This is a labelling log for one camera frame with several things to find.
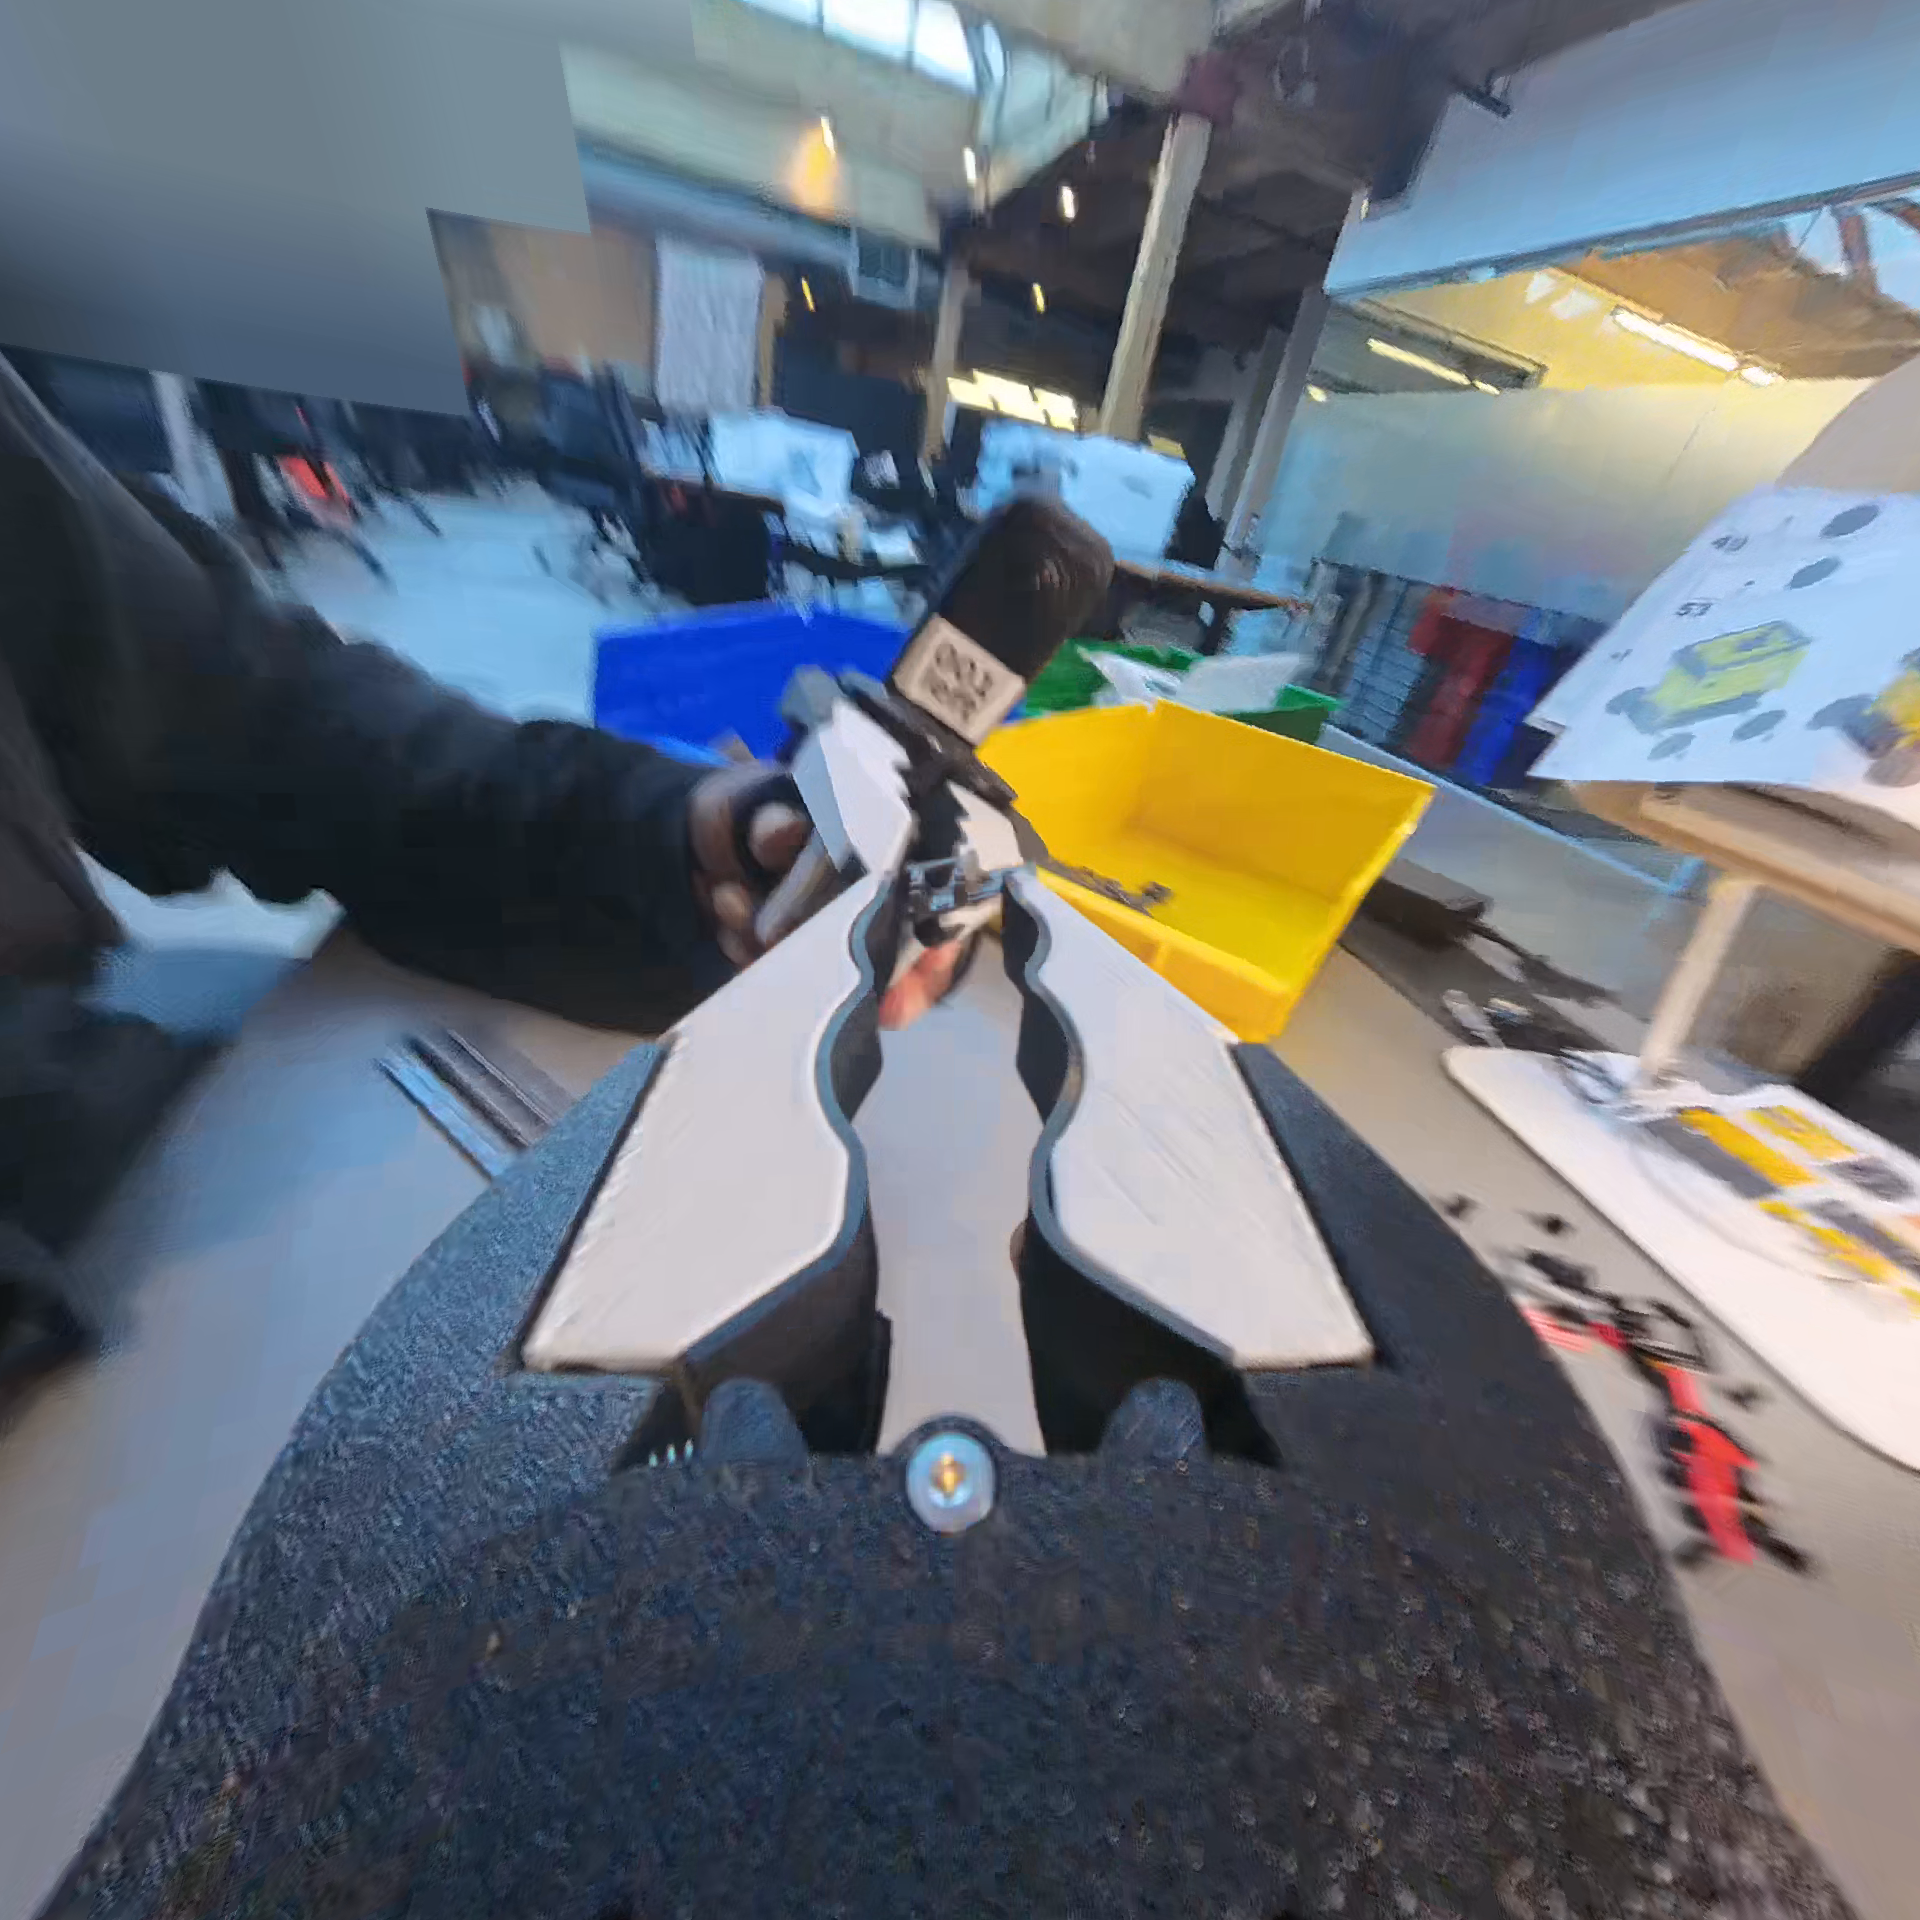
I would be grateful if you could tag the person's left hand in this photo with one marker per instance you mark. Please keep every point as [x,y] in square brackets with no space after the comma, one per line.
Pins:
[744,856]

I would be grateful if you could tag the green plastic bin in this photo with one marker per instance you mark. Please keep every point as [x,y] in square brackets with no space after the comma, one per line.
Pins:
[1289,713]

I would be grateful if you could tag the person's left forearm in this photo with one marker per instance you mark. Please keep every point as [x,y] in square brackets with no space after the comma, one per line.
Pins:
[376,796]

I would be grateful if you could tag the dark small brick parts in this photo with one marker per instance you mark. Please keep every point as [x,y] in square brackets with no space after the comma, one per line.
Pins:
[1110,885]

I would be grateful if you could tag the rack of coloured storage bins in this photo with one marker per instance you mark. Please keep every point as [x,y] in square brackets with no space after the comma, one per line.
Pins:
[1471,675]

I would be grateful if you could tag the white base board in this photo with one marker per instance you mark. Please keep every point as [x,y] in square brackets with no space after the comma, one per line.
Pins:
[1652,1243]

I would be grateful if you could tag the yellow black printed sheet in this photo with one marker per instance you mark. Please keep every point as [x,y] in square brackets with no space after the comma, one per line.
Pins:
[1787,1171]

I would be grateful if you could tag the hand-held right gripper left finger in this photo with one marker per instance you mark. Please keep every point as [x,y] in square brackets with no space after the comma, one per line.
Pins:
[705,1201]

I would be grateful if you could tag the wooden booklet stand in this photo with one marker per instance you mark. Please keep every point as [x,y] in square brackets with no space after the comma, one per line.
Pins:
[1800,856]

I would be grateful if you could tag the blue plastic bin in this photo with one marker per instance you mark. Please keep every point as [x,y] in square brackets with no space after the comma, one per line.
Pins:
[721,675]

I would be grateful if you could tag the wooden pillar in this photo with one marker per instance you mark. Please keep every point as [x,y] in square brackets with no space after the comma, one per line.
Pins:
[1155,283]

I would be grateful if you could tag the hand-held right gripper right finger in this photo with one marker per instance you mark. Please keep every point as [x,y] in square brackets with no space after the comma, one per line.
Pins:
[1185,1201]

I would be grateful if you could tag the light grey desk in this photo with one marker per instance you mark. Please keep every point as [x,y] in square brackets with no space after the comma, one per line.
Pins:
[270,1275]

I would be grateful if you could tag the building instruction booklet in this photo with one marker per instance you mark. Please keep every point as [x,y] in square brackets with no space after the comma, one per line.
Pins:
[1756,645]

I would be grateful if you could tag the cluster of small brick parts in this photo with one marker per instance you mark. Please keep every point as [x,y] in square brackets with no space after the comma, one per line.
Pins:
[1694,1440]

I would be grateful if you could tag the yellow plastic bin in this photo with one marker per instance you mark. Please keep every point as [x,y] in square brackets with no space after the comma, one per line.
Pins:
[1200,838]

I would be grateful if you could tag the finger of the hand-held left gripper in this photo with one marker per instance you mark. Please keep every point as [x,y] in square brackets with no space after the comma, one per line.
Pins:
[849,780]
[975,802]

